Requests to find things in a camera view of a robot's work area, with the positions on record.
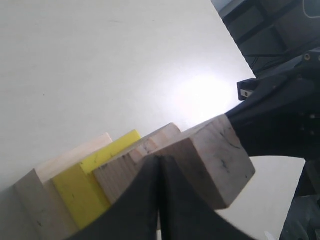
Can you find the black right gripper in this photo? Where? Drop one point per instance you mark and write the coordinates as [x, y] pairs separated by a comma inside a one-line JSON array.
[[279, 114]]

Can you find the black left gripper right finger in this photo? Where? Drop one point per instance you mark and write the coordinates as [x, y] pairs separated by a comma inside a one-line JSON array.
[[183, 214]]

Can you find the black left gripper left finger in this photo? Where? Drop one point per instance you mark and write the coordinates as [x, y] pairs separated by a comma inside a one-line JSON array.
[[134, 216]]

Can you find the medium wooden cube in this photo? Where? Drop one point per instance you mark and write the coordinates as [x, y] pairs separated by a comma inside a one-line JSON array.
[[116, 175]]

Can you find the yellow cube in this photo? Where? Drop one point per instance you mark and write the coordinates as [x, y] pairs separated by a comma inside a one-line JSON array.
[[78, 187]]

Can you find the small wooden cube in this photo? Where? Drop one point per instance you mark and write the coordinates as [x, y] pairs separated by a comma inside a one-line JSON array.
[[213, 160]]

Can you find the large wooden cube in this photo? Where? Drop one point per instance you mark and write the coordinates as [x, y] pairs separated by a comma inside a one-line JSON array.
[[44, 206]]

